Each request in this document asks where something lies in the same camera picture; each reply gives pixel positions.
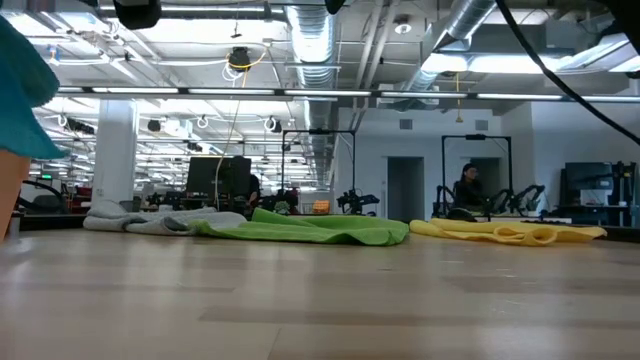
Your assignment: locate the silver ventilation duct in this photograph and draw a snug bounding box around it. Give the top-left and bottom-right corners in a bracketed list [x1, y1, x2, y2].
[284, 4, 341, 189]

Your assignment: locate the person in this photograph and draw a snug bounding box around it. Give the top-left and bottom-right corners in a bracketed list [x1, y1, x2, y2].
[451, 162, 495, 214]
[247, 173, 263, 209]

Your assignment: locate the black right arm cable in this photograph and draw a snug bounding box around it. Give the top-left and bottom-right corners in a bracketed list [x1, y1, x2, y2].
[493, 0, 640, 147]

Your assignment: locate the black desk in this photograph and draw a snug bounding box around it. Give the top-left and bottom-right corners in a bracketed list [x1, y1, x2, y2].
[555, 202, 639, 226]

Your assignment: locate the blue microfiber towel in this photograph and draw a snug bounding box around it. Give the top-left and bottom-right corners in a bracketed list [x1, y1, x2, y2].
[0, 17, 67, 161]

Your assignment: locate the green microfiber towel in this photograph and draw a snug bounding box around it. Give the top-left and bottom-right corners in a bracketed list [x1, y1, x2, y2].
[187, 206, 411, 248]

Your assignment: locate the black computer monitor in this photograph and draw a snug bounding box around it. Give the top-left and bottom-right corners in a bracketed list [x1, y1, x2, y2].
[564, 161, 614, 194]
[185, 155, 253, 197]

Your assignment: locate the grey waffle microfiber towel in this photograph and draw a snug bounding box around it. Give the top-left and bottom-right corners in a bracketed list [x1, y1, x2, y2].
[82, 199, 250, 237]

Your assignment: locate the orange plastic bin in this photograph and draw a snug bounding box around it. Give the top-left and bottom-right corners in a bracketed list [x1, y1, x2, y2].
[0, 148, 32, 245]

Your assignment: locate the yellow microfiber towel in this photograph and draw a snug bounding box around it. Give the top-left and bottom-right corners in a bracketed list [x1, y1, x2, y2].
[408, 216, 609, 248]

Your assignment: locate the white pillar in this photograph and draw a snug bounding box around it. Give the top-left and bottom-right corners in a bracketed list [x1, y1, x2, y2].
[91, 98, 139, 204]

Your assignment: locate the black ceiling-hung camera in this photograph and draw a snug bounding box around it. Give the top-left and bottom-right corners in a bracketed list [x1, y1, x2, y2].
[227, 45, 254, 72]

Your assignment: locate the black gantry frame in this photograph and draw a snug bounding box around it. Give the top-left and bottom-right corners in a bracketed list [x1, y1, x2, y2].
[281, 128, 358, 194]
[441, 133, 514, 216]

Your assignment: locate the black beam with light strips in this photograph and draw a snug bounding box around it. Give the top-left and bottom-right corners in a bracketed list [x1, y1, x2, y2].
[54, 85, 640, 104]

